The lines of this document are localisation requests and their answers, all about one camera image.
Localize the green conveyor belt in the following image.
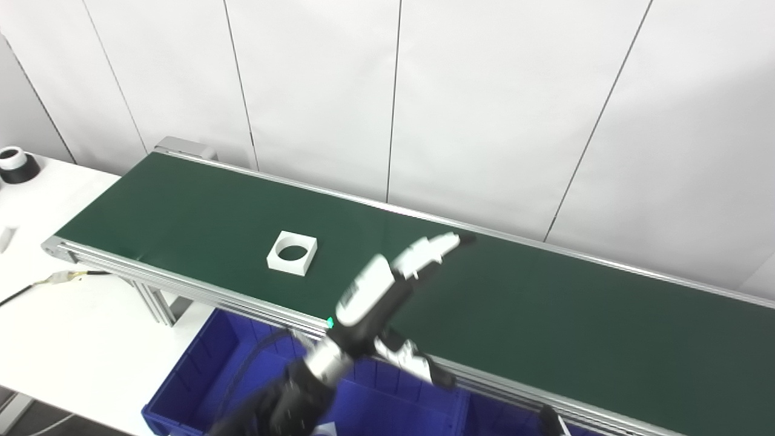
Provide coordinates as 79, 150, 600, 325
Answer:
41, 145, 775, 436
54, 151, 775, 436

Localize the grey conveyor motor box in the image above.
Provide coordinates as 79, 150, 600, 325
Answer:
154, 136, 217, 161

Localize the aluminium conveyor leg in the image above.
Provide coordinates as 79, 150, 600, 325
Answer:
130, 280, 185, 328

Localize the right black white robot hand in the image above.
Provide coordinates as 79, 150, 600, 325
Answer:
539, 405, 570, 436

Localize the large blue plastic bin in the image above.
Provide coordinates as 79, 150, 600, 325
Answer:
466, 391, 606, 436
141, 308, 473, 436

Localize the black cable with yellow connector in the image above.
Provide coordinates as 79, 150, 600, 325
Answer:
0, 269, 113, 308

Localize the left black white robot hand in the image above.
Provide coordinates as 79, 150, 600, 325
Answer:
329, 232, 477, 389

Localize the black and white tape roll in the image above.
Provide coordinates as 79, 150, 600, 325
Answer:
0, 145, 41, 185

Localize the white square part round hole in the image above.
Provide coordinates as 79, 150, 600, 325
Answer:
266, 230, 318, 277

